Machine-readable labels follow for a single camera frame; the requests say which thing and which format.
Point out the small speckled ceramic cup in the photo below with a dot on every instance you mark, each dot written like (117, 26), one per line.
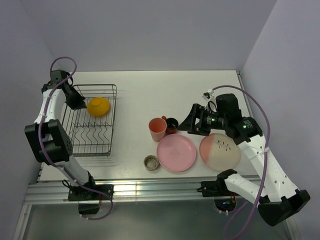
(151, 162)

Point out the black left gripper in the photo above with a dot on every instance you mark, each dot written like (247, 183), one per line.
(79, 104)

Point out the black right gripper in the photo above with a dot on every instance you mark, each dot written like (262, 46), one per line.
(188, 123)

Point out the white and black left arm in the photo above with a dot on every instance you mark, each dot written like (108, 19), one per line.
(49, 141)

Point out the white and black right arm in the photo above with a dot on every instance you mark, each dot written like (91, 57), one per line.
(280, 198)

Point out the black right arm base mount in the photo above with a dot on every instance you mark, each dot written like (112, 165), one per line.
(224, 199)

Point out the yellow bowl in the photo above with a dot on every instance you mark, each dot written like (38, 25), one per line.
(98, 106)

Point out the pink plastic cup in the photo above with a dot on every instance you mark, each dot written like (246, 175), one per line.
(157, 127)

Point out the red and black mug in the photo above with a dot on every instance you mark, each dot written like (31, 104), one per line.
(172, 125)

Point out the pink plastic plate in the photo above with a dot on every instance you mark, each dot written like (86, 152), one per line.
(176, 153)

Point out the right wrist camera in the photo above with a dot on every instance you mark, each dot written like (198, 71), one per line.
(209, 97)

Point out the black wire dish rack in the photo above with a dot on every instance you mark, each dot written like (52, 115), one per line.
(91, 136)

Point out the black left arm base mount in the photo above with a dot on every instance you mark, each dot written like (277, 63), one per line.
(90, 198)

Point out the aluminium table edge rail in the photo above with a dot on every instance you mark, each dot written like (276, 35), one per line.
(133, 190)

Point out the pink and cream ceramic plate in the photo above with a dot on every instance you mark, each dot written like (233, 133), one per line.
(219, 152)

